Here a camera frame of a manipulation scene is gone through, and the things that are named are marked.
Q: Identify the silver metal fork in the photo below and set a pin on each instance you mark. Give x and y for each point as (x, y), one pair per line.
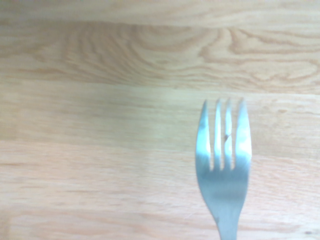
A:
(222, 187)

